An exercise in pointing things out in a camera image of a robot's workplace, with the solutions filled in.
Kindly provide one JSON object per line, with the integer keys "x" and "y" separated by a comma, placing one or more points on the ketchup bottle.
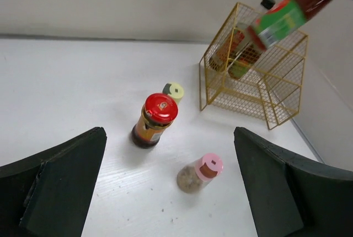
{"x": 244, "y": 62}
{"x": 282, "y": 20}

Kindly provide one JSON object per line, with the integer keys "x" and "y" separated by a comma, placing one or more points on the yellow wire basket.
{"x": 271, "y": 90}

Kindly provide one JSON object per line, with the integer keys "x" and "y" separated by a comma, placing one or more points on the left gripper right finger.
{"x": 291, "y": 195}

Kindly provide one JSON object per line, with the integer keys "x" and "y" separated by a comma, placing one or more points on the pink-lid spice shaker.
{"x": 193, "y": 177}

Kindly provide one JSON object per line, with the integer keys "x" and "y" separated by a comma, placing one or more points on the tall red-label sauce bottle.
{"x": 234, "y": 47}

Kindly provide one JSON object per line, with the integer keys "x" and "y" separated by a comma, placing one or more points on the red-lid sauce jar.
{"x": 157, "y": 114}

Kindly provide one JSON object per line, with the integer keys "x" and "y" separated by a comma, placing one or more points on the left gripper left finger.
{"x": 49, "y": 193}

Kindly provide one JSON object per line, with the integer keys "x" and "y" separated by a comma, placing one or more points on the yellow-lid white shaker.
{"x": 174, "y": 90}

